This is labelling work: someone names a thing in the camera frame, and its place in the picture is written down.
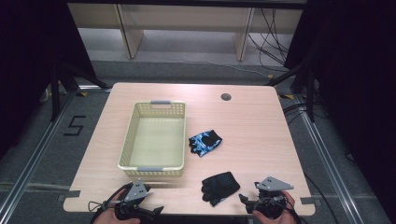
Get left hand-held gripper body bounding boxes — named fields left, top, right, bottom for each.
left=113, top=177, right=153, bottom=221

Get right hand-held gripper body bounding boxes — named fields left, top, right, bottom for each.
left=254, top=175, right=294, bottom=218

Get black fingerless glove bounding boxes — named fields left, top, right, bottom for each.
left=201, top=171, right=241, bottom=207

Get pale yellow plastic basket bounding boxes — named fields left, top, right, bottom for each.
left=117, top=100, right=187, bottom=178

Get blue patterned fingerless glove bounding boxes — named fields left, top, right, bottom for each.
left=188, top=129, right=223, bottom=158

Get person's right hand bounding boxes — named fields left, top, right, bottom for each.
left=251, top=189, right=297, bottom=224

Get person's left hand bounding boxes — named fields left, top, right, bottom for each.
left=92, top=189, right=141, bottom=224

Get black tape floor number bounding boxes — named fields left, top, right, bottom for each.
left=64, top=115, right=87, bottom=137

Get black metal stand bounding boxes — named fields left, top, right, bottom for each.
left=49, top=61, right=110, bottom=122
left=264, top=60, right=316, bottom=123

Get black curtain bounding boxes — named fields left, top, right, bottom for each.
left=0, top=0, right=97, bottom=160
left=284, top=0, right=396, bottom=223

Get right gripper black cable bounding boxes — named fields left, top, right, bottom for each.
left=274, top=195, right=304, bottom=224

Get black floor cable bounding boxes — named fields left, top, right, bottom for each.
left=303, top=173, right=341, bottom=224

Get aluminium floor rail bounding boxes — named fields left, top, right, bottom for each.
left=293, top=92, right=366, bottom=224
left=0, top=88, right=80, bottom=216

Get black floor cables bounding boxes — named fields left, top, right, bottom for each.
left=282, top=102, right=330, bottom=126

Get thin pale floor cable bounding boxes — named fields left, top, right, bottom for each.
left=174, top=59, right=275, bottom=79

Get bundle of black cables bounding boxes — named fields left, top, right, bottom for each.
left=247, top=7, right=291, bottom=67

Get beige wooden desk frame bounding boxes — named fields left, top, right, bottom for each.
left=67, top=3, right=304, bottom=62

